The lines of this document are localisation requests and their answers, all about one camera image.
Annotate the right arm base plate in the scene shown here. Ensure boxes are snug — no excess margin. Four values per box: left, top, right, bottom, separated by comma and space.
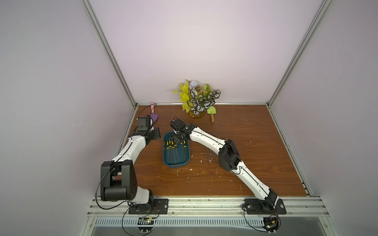
241, 198, 287, 215

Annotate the left controller board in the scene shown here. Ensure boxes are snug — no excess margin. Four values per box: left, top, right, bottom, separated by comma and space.
137, 217, 156, 235

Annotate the potted artificial plant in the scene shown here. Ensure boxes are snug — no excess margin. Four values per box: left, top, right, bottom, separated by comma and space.
172, 80, 221, 119

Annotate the controller board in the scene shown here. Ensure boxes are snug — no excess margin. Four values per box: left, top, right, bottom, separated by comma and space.
263, 215, 281, 234
137, 217, 156, 235

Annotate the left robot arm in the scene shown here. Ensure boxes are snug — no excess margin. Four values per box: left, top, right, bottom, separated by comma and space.
96, 115, 160, 208

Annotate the green trowel wooden handle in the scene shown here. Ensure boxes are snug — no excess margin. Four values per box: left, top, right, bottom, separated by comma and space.
207, 106, 217, 123

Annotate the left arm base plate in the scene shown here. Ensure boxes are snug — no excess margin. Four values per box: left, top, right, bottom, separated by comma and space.
129, 198, 169, 215

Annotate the right controller board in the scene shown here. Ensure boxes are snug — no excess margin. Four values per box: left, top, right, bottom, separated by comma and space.
263, 215, 281, 234

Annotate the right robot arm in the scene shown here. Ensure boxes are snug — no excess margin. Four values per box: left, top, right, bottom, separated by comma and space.
170, 119, 279, 213

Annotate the teal plastic storage box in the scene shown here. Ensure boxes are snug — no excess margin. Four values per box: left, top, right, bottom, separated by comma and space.
162, 131, 190, 168

